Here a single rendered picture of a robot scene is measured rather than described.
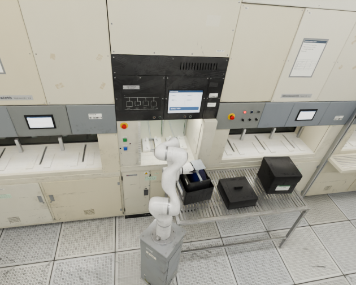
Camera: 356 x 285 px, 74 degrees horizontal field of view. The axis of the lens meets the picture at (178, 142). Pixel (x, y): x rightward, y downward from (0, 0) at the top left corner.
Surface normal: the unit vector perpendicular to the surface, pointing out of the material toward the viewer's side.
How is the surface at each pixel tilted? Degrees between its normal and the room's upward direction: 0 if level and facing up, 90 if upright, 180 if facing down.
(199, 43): 92
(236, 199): 0
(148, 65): 90
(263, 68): 90
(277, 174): 0
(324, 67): 90
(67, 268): 0
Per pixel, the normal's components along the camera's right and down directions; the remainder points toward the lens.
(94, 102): 0.18, 0.62
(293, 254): 0.09, -0.78
